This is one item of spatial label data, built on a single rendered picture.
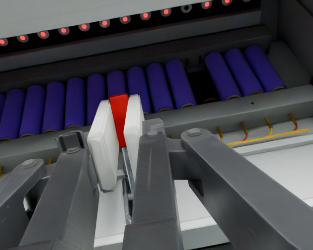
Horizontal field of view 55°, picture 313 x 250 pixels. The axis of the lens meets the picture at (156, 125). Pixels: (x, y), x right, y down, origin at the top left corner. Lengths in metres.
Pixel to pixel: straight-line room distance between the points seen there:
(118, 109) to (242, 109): 0.11
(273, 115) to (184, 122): 0.08
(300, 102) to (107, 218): 0.18
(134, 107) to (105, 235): 0.10
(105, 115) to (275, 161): 0.15
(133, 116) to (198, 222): 0.10
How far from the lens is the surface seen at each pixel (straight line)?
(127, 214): 0.21
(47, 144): 0.26
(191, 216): 0.23
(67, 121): 0.28
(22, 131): 0.29
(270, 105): 0.26
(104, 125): 0.16
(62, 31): 0.32
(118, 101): 0.20
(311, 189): 0.25
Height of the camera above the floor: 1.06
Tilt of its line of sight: 30 degrees down
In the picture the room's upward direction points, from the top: 10 degrees counter-clockwise
